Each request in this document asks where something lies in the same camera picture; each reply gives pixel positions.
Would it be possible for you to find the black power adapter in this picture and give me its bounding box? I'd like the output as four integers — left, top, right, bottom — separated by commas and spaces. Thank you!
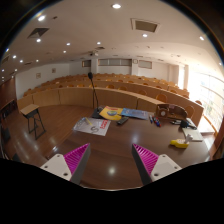
180, 120, 189, 128

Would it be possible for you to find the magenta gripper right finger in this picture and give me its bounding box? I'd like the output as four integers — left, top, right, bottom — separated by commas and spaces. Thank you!
132, 144, 181, 185

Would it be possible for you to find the black remote control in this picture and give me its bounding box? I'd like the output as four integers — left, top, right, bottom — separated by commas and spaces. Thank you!
117, 116, 129, 125

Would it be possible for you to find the white flat box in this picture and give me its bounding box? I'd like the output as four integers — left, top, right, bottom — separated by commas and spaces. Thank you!
182, 128, 203, 142

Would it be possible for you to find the yellow power strip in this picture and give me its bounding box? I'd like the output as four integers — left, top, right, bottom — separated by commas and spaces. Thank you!
170, 139, 188, 149

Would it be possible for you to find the curved wooden front desk row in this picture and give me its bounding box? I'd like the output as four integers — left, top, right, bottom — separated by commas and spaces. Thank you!
17, 86, 164, 113

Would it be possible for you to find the black gooseneck microphone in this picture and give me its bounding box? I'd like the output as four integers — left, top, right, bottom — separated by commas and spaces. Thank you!
88, 72, 103, 119

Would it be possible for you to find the white red-printed paper sheet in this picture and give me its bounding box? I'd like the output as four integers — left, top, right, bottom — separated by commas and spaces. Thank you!
73, 117, 111, 136

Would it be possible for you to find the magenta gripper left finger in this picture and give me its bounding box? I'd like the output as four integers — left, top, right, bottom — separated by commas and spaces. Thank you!
41, 143, 91, 185

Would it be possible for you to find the blue magazine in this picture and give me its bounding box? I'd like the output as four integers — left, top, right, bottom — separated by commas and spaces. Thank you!
121, 108, 149, 120

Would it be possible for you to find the wooden desk organizer box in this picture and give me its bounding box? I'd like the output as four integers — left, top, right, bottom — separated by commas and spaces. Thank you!
156, 104, 187, 120

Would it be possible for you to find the white charger plug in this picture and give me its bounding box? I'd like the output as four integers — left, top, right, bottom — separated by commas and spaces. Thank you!
185, 134, 193, 144

